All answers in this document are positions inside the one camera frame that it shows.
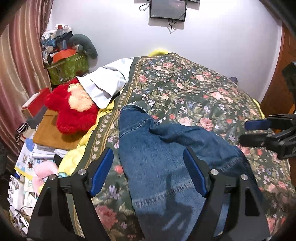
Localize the brown wooden door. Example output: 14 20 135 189
261 27 295 186

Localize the blue denim jacket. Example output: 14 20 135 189
119 104 264 240

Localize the brown wooden board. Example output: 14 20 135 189
33 109 85 151

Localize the orange box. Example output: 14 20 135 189
52 49 76 63

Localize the striped pink curtain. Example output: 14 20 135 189
1 1 53 160

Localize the white pillow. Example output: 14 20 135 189
77 58 133 109

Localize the yellow blanket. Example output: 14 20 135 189
57 47 172 178

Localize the pink plush toy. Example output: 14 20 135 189
32 161 58 195

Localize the red plush toy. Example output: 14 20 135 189
45 77 99 135

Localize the red box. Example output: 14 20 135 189
21 87 51 118

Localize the green floral bedspread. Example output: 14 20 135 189
69 52 293 241

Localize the black wall monitor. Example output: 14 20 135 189
186 0 200 4
149 0 187 22

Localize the green floral storage box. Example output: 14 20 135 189
47 53 89 85

